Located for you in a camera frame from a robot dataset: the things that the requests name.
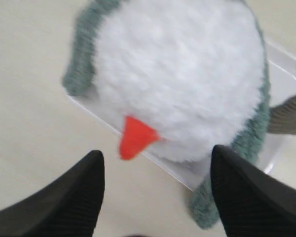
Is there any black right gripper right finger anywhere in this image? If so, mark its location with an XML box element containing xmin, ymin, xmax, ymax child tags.
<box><xmin>210</xmin><ymin>145</ymin><xmax>296</xmax><ymax>237</ymax></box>

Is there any white plush snowman toy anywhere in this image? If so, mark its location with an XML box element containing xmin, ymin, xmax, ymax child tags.
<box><xmin>93</xmin><ymin>0</ymin><xmax>296</xmax><ymax>163</ymax></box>

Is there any green knitted scarf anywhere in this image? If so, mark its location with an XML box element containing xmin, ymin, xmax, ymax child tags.
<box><xmin>62</xmin><ymin>0</ymin><xmax>272</xmax><ymax>228</ymax></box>

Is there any white square tray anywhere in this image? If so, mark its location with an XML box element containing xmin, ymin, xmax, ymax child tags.
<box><xmin>69</xmin><ymin>39</ymin><xmax>296</xmax><ymax>191</ymax></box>

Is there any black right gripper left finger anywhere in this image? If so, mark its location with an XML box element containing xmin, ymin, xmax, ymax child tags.
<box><xmin>0</xmin><ymin>151</ymin><xmax>105</xmax><ymax>237</ymax></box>

